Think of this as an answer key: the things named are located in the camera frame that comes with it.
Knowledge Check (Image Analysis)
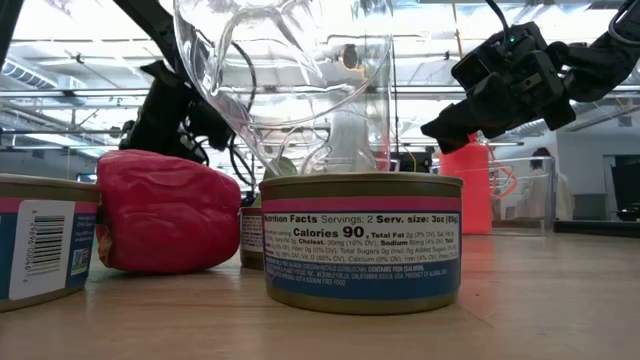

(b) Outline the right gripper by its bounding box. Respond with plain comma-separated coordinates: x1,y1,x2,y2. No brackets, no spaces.
420,22,577,155

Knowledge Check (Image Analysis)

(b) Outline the orange plastic bottle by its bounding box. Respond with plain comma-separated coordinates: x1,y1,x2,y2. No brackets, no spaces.
439,132,494,236

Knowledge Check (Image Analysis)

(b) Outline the red bell pepper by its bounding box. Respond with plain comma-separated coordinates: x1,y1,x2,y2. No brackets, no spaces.
95,148,243,274

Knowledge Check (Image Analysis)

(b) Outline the dark green pear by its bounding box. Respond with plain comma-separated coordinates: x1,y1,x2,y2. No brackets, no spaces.
263,155,299,181

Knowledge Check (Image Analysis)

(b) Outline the clear water bottle white cap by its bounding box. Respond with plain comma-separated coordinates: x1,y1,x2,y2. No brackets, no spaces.
173,0,395,177

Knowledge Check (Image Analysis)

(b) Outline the green label tuna can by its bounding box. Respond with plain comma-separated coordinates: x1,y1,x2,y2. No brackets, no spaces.
238,206,266,272

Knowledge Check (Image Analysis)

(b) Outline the blue label salmon can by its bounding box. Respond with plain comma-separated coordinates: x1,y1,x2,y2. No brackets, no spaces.
258,172,464,316
0,173,101,314

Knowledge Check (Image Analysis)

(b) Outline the clear plastic bin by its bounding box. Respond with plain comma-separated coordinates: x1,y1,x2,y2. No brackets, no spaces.
439,155,557,236

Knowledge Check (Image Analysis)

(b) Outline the person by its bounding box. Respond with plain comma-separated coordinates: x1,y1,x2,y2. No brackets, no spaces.
529,147,574,221

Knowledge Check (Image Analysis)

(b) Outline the black monitor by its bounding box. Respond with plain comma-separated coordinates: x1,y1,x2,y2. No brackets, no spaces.
609,154,640,221

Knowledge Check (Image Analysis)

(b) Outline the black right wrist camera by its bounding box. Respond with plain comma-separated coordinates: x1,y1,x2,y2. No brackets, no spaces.
451,49,497,92

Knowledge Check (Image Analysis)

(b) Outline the yellow cable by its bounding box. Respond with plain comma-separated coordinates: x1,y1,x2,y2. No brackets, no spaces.
451,0,464,61

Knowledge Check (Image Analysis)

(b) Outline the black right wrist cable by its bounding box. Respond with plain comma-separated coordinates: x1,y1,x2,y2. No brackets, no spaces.
483,0,516,46

